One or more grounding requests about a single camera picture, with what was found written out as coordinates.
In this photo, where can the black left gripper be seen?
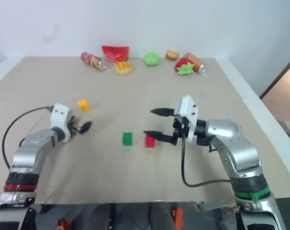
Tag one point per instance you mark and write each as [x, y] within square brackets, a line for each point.
[73, 125]

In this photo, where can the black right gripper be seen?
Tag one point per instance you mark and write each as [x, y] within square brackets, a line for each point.
[179, 129]

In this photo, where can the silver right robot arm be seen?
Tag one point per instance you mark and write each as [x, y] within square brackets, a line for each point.
[243, 153]

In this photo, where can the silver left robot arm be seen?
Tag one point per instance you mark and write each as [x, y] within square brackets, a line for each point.
[27, 148]

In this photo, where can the red toy cube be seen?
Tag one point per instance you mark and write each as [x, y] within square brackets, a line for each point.
[149, 141]

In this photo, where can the orange toy cube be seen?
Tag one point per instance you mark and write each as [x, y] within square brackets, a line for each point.
[83, 105]

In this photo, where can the green toy cube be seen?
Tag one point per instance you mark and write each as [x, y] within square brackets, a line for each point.
[127, 139]

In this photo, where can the red strawberry toy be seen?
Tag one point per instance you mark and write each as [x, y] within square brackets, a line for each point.
[184, 67]

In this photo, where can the green vegetable toy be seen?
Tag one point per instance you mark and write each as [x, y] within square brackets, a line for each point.
[150, 58]

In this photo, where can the red soda can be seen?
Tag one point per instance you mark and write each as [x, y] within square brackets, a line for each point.
[92, 60]

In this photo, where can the yellow waffle toy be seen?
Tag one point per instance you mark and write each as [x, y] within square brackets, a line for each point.
[123, 68]

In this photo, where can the small hamburger toy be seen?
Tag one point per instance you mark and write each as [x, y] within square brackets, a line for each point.
[172, 55]

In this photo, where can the orange soda can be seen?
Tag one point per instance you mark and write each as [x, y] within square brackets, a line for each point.
[195, 58]

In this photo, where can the red watermelon slice toy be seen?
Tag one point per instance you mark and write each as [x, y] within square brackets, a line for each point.
[114, 54]

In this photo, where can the orange clamp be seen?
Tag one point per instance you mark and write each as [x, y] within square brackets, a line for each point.
[178, 216]
[63, 224]

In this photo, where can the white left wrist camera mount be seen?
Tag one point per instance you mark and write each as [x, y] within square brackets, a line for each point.
[59, 115]

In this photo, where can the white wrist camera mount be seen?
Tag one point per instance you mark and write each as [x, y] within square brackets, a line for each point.
[59, 115]
[189, 107]

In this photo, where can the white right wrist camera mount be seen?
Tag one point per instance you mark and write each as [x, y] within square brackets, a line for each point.
[189, 107]

